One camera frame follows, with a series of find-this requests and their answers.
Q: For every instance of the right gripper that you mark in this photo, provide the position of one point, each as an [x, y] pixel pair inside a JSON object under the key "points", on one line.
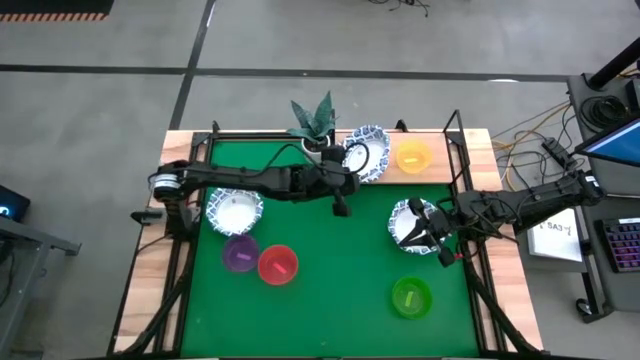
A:
{"points": [[450, 225]]}

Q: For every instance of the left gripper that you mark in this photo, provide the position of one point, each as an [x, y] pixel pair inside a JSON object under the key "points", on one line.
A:
{"points": [[335, 182]]}

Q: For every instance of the blue patterned paper bowl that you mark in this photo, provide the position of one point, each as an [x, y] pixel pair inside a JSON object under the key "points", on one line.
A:
{"points": [[400, 222], [234, 211], [375, 150]]}

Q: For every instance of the yellow plastic bowl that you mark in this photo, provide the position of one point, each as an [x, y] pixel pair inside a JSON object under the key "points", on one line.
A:
{"points": [[414, 156]]}

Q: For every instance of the green plastic bowl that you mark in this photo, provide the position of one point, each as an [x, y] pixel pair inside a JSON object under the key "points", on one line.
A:
{"points": [[412, 297]]}

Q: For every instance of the red plastic bowl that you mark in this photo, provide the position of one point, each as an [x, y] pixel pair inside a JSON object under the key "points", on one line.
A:
{"points": [[277, 265]]}

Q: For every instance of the purple plastic bowl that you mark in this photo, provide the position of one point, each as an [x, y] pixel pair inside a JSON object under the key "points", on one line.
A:
{"points": [[240, 252]]}

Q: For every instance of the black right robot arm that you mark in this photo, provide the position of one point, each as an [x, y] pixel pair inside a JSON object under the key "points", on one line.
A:
{"points": [[540, 197]]}

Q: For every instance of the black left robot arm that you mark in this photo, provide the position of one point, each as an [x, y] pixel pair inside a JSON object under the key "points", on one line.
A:
{"points": [[235, 181]]}

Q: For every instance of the white plant pot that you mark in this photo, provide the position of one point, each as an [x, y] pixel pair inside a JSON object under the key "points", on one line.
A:
{"points": [[310, 146]]}

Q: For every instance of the green snake plant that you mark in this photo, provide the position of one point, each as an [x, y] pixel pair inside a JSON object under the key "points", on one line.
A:
{"points": [[315, 120]]}

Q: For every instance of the green table mat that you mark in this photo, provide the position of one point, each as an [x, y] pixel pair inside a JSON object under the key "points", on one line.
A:
{"points": [[340, 280]]}

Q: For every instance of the white paper sign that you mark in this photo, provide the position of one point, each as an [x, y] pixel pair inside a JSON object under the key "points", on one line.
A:
{"points": [[555, 240]]}

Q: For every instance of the black power strip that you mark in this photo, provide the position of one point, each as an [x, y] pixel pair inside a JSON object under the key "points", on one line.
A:
{"points": [[556, 151]]}

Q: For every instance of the grey computer desk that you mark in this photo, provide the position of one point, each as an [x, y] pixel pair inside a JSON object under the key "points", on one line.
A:
{"points": [[607, 290]]}

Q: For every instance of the backlit black keyboard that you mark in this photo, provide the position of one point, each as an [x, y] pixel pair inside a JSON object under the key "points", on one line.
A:
{"points": [[622, 245]]}

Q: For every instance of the monitor with blue screen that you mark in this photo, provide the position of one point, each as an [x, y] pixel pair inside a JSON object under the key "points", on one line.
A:
{"points": [[615, 145]]}

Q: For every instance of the black upright pole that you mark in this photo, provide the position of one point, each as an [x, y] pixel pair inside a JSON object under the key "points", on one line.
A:
{"points": [[617, 62]]}

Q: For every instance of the grey metal desk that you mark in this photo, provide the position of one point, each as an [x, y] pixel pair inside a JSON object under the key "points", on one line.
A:
{"points": [[30, 240]]}

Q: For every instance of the black electronic device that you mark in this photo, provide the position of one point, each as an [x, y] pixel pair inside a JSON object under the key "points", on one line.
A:
{"points": [[12, 205]]}

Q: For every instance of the black mat with hazard stripes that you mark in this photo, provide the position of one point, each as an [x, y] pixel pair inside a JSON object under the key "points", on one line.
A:
{"points": [[50, 6]]}

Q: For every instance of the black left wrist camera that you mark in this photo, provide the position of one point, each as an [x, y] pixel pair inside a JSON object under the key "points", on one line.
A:
{"points": [[333, 154]]}

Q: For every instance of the wooden shelf with black frame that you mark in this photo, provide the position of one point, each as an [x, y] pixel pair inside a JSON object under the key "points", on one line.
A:
{"points": [[440, 175]]}

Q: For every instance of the black aluminium table frame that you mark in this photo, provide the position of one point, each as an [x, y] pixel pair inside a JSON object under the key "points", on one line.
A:
{"points": [[250, 136]]}

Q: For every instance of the black mounting bracket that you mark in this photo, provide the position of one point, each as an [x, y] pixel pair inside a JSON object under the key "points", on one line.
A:
{"points": [[147, 216]]}

